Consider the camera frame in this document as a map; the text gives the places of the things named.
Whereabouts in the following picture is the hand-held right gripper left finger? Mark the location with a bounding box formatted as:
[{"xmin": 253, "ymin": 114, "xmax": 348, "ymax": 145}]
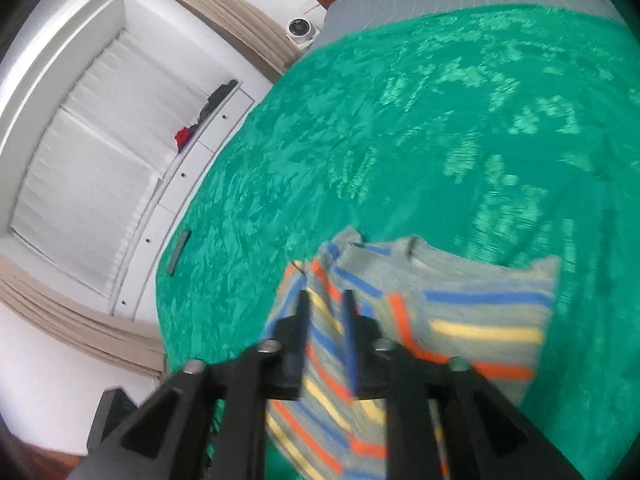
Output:
[{"xmin": 67, "ymin": 291, "xmax": 309, "ymax": 480}]

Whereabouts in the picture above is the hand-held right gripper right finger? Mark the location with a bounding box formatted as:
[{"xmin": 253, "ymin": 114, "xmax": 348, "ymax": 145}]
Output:
[{"xmin": 343, "ymin": 290, "xmax": 583, "ymax": 480}]

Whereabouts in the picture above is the striped knit sweater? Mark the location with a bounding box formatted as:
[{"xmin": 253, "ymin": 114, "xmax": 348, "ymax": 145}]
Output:
[{"xmin": 264, "ymin": 226, "xmax": 561, "ymax": 480}]

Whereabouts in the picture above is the dark clothes pile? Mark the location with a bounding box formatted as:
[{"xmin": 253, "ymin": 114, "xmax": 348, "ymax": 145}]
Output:
[{"xmin": 196, "ymin": 80, "xmax": 240, "ymax": 124}]

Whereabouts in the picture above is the dark flat bar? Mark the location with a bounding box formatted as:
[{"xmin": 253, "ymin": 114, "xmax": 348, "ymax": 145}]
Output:
[{"xmin": 167, "ymin": 230, "xmax": 193, "ymax": 276}]

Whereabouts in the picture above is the green satin blanket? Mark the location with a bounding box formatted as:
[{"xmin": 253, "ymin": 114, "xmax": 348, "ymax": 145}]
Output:
[{"xmin": 155, "ymin": 4, "xmax": 640, "ymax": 480}]

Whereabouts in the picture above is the beige curtain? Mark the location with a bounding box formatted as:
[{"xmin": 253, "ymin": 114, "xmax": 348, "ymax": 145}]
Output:
[
  {"xmin": 137, "ymin": 0, "xmax": 301, "ymax": 81},
  {"xmin": 0, "ymin": 255, "xmax": 168, "ymax": 378}
]

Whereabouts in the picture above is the white window blind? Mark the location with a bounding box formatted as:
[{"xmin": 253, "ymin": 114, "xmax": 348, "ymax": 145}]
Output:
[{"xmin": 10, "ymin": 30, "xmax": 211, "ymax": 301}]

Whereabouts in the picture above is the white round camera device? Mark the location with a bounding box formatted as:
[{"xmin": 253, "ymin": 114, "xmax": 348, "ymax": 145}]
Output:
[{"xmin": 286, "ymin": 17, "xmax": 320, "ymax": 48}]

